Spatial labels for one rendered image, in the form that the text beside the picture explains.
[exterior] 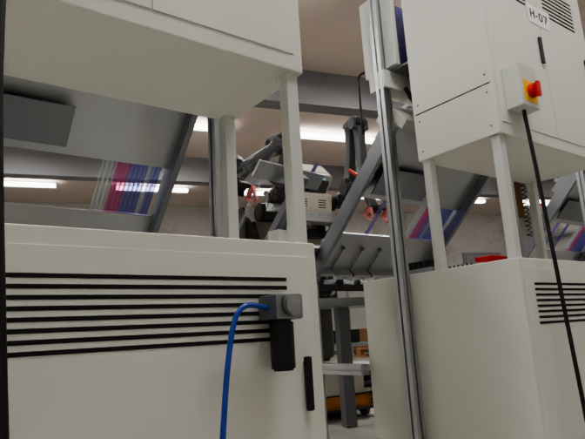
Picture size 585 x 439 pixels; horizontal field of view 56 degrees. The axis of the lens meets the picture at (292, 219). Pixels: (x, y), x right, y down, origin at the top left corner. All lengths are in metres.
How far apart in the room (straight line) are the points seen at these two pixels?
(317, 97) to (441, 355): 4.30
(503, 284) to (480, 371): 0.27
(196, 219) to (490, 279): 9.89
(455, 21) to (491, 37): 0.15
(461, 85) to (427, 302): 0.72
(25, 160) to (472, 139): 7.04
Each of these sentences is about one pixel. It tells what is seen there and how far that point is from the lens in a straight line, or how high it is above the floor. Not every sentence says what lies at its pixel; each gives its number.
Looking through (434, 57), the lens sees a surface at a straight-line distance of 2.02.
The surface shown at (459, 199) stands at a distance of 2.64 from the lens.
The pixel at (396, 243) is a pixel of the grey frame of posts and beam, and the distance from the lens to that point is 1.94.
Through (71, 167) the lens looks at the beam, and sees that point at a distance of 8.20.
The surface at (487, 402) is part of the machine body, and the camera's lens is 1.80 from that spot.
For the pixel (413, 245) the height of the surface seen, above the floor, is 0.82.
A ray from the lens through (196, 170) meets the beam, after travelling 8.35.
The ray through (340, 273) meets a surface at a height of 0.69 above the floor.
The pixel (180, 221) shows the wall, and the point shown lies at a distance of 11.30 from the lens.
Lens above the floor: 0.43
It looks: 12 degrees up
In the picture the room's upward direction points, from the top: 3 degrees counter-clockwise
